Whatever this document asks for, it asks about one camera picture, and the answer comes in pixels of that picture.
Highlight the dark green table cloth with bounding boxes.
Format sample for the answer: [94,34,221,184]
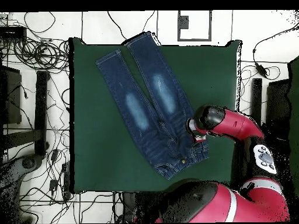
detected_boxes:
[68,37,241,194]

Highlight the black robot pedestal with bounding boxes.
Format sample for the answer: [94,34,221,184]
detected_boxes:
[121,191,141,223]

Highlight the black stand bar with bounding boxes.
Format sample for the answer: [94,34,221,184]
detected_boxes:
[34,70,50,156]
[251,78,263,124]
[265,79,291,138]

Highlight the black flat box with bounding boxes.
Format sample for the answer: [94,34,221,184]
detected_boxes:
[0,26,27,40]

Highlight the black power adapter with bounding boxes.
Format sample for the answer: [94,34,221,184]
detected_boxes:
[255,62,268,77]

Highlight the coil of black cables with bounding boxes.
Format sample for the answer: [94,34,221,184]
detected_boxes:
[12,38,71,71]

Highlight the black cable with plug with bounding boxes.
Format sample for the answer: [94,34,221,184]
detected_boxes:
[107,10,128,46]

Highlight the dark grey chair base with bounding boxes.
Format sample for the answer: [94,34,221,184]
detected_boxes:
[0,153,44,223]

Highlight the blue denim jeans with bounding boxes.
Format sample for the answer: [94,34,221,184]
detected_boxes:
[95,31,210,180]

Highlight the grey rectangular frame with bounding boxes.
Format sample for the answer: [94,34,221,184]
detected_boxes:
[177,10,213,42]

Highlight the large black case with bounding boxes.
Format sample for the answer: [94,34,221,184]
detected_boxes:
[0,65,22,125]

